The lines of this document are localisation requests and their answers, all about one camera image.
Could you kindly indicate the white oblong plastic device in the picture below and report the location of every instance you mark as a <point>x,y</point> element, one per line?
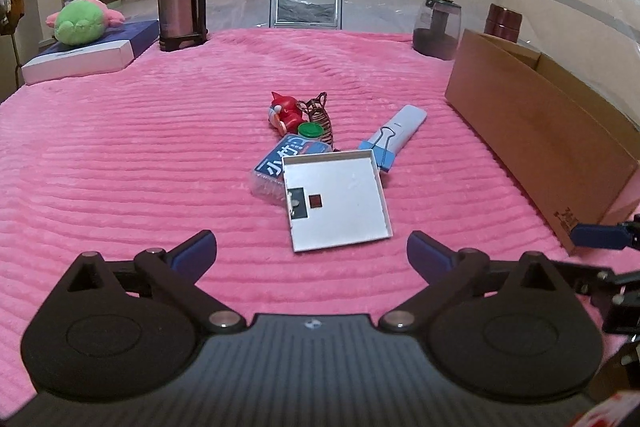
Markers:
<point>407,119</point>

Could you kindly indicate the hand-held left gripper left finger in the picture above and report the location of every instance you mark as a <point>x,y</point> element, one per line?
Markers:
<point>192,252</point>

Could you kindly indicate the maroon metal canister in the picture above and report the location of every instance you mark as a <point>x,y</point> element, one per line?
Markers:
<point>502,22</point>

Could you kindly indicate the pink ribbed blanket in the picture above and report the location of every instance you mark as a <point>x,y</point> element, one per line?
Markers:
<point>150,157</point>

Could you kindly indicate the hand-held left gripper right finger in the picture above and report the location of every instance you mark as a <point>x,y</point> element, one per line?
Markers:
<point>425,254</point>

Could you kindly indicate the small striped bottle green cap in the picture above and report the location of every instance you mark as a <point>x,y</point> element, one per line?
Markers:
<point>310,130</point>

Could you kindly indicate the blue plastic card pack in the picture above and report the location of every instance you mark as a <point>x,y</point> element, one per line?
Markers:
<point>272,172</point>

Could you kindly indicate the blue and white flat box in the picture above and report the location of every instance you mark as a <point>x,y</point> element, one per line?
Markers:
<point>75,59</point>

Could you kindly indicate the red and white cloth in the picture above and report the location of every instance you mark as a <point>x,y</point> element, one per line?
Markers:
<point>607,412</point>

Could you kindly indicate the red toy figure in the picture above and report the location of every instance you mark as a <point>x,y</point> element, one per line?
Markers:
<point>285,112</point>

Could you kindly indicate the brown cardboard box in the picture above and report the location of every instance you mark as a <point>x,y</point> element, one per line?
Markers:
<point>525,122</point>

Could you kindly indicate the glass jar with dark lid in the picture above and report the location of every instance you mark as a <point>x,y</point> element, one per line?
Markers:
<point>435,37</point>

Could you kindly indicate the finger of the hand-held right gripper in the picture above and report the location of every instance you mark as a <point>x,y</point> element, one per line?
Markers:
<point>597,236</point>
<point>590,277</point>

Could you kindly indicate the plastic-covered beige headboard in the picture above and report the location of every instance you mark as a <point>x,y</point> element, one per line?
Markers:
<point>575,7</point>

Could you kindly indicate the blue binder clip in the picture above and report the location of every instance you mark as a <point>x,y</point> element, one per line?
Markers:
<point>382,152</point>

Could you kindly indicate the silver picture frame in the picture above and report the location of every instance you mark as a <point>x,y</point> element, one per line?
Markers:
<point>306,4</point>

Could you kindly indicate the green and pink plush toy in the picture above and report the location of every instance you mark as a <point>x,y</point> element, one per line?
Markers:
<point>80,24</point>

